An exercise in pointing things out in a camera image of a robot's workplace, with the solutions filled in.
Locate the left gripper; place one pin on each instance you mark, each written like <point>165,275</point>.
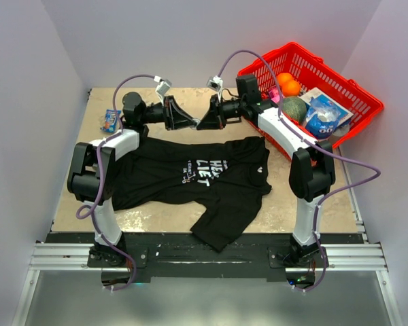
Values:
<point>175,118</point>

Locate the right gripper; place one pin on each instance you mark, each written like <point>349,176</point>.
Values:
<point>214,119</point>

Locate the round iridescent brooch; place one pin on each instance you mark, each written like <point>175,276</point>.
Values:
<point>196,122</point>

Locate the black printed t-shirt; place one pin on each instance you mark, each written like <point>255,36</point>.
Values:
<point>229,179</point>

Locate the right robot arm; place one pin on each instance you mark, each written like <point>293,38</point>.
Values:
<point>312,170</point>

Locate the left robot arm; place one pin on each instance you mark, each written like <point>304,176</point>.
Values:
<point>95,167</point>

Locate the pink be you box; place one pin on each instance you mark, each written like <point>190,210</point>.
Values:
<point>273,94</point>

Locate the blue candy packet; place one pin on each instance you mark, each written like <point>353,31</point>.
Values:
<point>109,122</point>

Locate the upper orange fruit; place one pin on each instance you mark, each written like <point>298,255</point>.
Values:
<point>283,78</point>

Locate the orange fruit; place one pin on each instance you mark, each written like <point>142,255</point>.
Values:
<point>291,88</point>
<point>283,78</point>

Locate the green netted melon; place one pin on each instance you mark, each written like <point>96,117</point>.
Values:
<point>295,108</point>

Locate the lower orange fruit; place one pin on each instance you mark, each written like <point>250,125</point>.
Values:
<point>291,88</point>

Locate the red plastic shopping basket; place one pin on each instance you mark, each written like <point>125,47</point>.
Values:
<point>311,72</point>

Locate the blue plastic package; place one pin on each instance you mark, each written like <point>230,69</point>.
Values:
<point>321,123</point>

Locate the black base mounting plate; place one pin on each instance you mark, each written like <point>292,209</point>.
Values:
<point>185,256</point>

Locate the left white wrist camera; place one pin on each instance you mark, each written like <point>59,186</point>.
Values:
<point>163,86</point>

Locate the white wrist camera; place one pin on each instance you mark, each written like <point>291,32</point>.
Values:
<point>163,86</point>
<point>215,83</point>

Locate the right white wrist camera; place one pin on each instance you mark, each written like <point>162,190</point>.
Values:
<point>215,83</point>

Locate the aluminium rail frame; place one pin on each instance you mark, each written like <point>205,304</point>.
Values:
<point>181,281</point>

